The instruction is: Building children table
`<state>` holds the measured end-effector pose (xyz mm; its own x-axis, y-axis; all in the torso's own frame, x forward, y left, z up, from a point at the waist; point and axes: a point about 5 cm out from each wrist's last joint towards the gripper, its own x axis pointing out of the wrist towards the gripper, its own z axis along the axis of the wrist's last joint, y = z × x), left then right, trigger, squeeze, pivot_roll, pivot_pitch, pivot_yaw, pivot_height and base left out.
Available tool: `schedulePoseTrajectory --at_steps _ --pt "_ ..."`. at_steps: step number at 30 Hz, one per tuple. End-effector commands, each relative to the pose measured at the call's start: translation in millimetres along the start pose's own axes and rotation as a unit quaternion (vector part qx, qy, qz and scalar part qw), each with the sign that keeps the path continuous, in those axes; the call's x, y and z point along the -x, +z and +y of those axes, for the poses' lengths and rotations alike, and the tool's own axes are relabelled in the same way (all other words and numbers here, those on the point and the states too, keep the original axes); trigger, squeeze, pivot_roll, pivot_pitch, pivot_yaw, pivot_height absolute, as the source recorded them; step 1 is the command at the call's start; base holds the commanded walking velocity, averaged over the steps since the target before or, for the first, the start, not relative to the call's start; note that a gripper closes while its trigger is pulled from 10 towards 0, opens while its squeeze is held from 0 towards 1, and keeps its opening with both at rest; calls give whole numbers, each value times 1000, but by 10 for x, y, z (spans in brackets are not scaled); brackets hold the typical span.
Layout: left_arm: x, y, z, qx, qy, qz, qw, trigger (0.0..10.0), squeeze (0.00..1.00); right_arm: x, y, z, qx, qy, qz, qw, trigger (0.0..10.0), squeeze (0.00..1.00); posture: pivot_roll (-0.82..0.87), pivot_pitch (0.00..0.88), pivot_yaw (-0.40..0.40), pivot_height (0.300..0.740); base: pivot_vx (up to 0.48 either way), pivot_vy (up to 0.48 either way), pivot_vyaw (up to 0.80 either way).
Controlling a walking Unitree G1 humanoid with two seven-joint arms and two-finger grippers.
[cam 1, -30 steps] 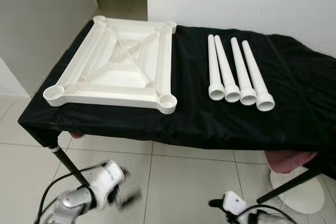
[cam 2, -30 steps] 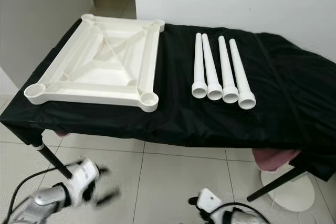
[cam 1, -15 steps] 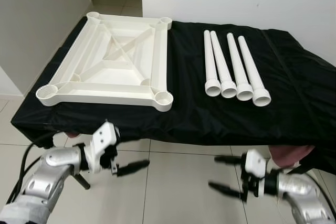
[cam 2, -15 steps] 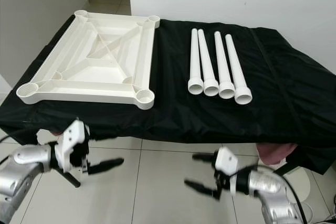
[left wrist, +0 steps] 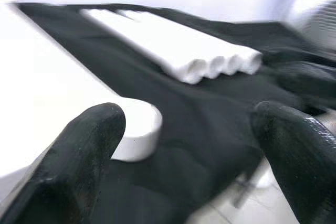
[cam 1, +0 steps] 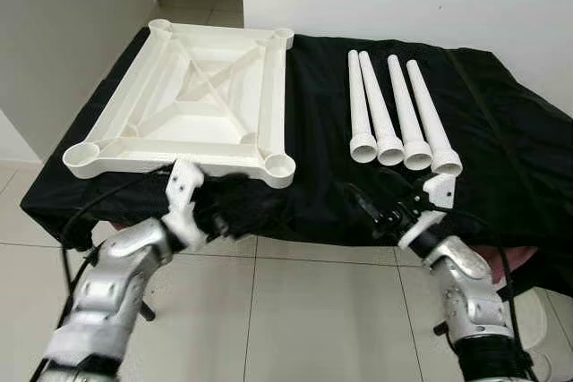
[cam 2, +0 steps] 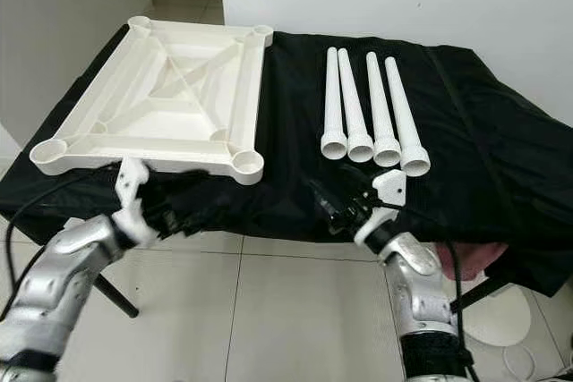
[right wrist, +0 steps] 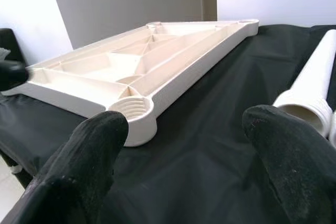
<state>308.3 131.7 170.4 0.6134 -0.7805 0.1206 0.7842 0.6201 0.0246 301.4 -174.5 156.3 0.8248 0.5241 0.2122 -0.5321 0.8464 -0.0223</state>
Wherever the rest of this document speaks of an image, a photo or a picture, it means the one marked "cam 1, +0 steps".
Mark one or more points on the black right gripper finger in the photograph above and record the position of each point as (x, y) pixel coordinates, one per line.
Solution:
(365, 201)

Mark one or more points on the white plastic table top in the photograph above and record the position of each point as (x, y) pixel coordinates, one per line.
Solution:
(224, 123)

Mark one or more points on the pink seat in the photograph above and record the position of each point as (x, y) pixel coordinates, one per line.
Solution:
(510, 257)

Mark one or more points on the black metal table leg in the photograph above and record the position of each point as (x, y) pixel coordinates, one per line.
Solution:
(148, 312)
(524, 285)

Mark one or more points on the black table cloth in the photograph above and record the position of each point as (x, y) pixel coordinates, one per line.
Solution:
(501, 131)

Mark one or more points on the white round floor base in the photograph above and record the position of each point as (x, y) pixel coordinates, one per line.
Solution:
(533, 319)

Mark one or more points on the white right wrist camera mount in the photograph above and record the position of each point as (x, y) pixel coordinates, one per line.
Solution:
(439, 190)

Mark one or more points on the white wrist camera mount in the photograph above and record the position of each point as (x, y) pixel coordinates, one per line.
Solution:
(439, 190)
(183, 185)

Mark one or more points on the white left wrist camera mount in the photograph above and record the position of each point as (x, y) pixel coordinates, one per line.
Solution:
(183, 185)

